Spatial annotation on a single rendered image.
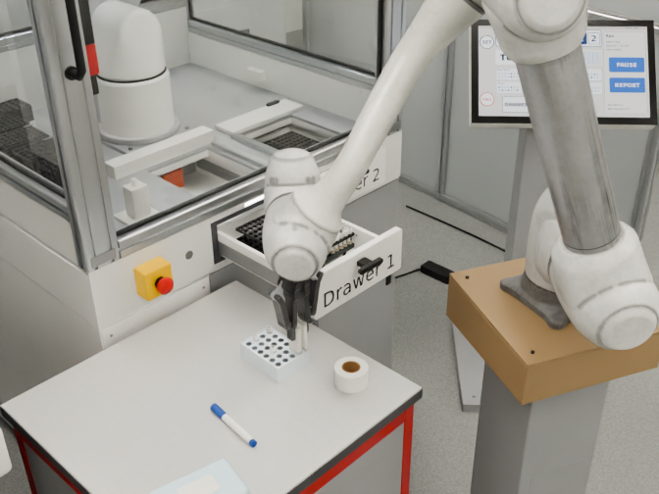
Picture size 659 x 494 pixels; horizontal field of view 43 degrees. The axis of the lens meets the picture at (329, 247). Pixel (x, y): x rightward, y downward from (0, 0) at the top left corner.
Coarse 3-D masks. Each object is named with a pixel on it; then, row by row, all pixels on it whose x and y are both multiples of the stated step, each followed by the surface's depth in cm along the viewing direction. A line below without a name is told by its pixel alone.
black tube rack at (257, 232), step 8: (264, 216) 203; (248, 224) 201; (256, 224) 200; (240, 232) 198; (248, 232) 197; (256, 232) 197; (240, 240) 199; (248, 240) 199; (256, 240) 194; (256, 248) 196; (344, 248) 196; (328, 256) 193; (336, 256) 194
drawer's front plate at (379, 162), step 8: (384, 152) 231; (376, 160) 230; (384, 160) 232; (376, 168) 231; (384, 168) 234; (320, 176) 215; (368, 176) 230; (384, 176) 235; (360, 184) 228; (368, 184) 231; (376, 184) 234; (360, 192) 230
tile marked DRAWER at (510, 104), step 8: (504, 96) 237; (512, 96) 237; (520, 96) 236; (504, 104) 236; (512, 104) 236; (520, 104) 236; (504, 112) 236; (512, 112) 236; (520, 112) 236; (528, 112) 236
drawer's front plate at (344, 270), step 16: (384, 240) 189; (400, 240) 194; (352, 256) 182; (368, 256) 186; (384, 256) 191; (400, 256) 196; (336, 272) 180; (352, 272) 184; (384, 272) 194; (320, 288) 177; (336, 288) 182; (352, 288) 186; (320, 304) 179; (336, 304) 184
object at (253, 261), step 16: (224, 224) 201; (240, 224) 204; (352, 224) 201; (224, 240) 197; (352, 240) 202; (368, 240) 198; (224, 256) 199; (240, 256) 194; (256, 256) 190; (256, 272) 192; (272, 272) 188
